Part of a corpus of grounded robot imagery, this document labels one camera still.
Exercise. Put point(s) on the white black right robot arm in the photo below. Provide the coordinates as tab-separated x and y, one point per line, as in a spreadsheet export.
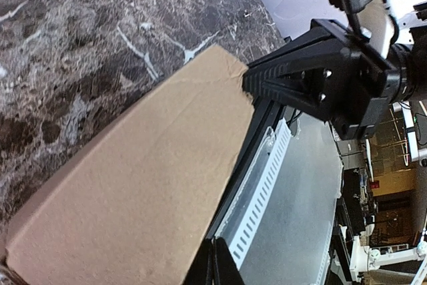
411	73

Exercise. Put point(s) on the clear acrylic plate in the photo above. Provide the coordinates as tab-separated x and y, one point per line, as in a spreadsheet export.
291	245

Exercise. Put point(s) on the black front rail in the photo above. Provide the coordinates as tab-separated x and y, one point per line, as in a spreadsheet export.
266	113

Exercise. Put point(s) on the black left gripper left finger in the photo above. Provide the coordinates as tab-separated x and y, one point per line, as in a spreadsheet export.
201	269

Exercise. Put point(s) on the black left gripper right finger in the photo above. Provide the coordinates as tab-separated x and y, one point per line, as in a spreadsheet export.
225	271

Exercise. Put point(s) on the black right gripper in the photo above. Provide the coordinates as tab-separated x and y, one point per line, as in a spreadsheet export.
352	89

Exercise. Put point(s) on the brown cardboard box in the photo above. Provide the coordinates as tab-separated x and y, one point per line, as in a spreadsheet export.
133	206

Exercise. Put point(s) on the white slotted cable duct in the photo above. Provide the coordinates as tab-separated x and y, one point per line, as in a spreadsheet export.
256	190

